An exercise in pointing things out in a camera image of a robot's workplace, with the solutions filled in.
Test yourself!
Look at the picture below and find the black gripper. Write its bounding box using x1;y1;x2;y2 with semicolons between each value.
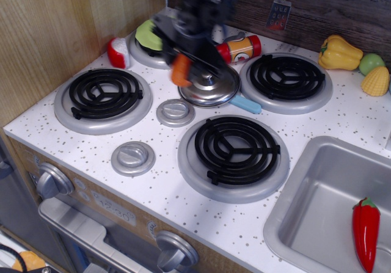
152;13;228;86

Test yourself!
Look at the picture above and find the orange toy carrot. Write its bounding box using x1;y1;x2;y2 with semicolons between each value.
171;53;192;87

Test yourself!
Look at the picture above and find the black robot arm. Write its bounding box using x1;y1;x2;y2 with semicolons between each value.
152;0;234;87

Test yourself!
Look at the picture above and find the green plate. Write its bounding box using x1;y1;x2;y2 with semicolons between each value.
135;20;163;51

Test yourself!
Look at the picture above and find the back left stove burner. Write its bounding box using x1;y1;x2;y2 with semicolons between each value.
128;31;170;70

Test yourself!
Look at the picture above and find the stove burner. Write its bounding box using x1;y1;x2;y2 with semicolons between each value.
177;115;290;204
54;68;153;135
239;53;333;115
128;31;170;70

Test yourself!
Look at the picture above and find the steel pan lid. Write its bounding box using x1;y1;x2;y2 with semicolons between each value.
178;67;241;107

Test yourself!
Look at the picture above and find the red ketchup bottle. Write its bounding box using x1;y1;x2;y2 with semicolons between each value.
216;35;262;64

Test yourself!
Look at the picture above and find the upper silver stovetop knob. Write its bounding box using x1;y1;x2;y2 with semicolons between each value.
156;99;196;128

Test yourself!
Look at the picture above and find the silver stovetop knob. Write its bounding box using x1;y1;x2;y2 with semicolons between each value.
111;141;156;177
156;99;196;128

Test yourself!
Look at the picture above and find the red white toy cheese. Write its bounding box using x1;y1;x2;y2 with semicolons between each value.
107;37;130;69

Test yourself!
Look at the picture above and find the front left stove burner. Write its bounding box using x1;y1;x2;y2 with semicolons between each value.
54;68;153;135

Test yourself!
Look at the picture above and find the back right stove burner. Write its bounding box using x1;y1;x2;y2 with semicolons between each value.
239;53;333;115

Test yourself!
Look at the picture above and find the hanging silver spatula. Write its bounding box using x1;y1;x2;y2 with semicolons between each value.
266;0;291;31

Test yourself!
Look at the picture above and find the front right stove burner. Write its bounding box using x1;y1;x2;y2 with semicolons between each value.
177;115;290;204

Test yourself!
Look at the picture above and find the lower silver stovetop knob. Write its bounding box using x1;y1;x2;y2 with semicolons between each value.
111;141;156;177

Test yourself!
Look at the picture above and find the yellow toy bell pepper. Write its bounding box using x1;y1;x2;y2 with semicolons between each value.
318;35;364;71

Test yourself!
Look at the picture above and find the left silver oven knob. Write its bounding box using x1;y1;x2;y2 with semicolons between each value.
37;162;75;199

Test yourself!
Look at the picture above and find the silver oven knob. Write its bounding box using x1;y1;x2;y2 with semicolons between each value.
156;230;199;272
37;162;75;199

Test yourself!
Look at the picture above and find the green toy apple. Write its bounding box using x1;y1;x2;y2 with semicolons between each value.
359;53;385;76

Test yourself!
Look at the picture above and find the yellow toy corn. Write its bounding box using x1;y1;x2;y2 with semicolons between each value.
361;67;390;96

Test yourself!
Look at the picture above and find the right silver oven knob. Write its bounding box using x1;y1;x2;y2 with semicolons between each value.
156;230;199;272

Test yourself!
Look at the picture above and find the silver sink basin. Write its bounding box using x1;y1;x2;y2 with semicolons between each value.
263;136;390;272

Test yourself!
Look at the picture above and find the red toy chili pepper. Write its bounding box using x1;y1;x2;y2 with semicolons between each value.
352;197;381;272

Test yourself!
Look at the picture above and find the yellow toy on floor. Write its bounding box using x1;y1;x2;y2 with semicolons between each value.
20;251;46;271

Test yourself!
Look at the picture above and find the light blue pan handle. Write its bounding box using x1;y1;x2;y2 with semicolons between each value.
229;95;262;114

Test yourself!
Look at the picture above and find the silver oven door handle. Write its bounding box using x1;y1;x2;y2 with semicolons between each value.
38;198;150;272

